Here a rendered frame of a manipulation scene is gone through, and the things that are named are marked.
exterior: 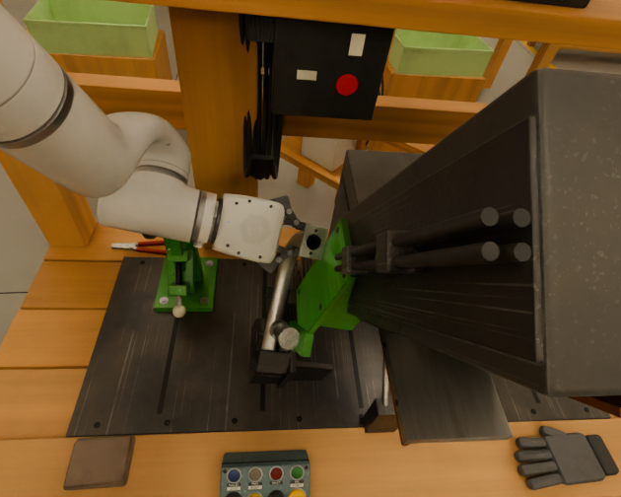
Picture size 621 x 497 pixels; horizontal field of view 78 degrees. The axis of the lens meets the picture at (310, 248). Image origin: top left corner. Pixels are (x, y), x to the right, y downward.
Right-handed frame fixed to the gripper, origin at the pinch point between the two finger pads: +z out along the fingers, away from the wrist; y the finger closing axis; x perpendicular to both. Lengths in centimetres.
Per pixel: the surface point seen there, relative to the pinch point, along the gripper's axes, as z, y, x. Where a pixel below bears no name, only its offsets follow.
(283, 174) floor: 38, 40, 200
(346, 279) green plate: 2.7, -4.0, -13.9
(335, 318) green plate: 6.4, -11.5, -5.0
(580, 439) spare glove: 62, -27, -10
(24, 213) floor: -105, -21, 196
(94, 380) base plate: -30, -36, 20
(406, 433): 14.8, -23.3, -18.3
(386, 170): 14.9, 16.7, 5.2
